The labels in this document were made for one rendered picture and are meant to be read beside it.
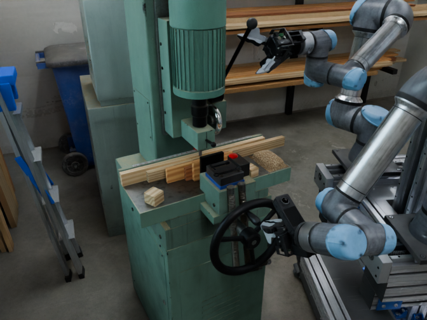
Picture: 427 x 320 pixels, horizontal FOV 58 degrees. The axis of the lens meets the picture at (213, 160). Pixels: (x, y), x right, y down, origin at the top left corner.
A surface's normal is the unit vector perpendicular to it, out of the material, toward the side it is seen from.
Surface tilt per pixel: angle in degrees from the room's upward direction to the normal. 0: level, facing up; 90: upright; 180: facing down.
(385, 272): 90
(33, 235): 0
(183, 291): 90
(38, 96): 90
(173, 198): 0
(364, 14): 80
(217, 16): 90
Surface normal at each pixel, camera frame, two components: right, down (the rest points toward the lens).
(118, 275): 0.00, -0.88
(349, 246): 0.43, -0.08
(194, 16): -0.08, 0.48
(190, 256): 0.48, 0.43
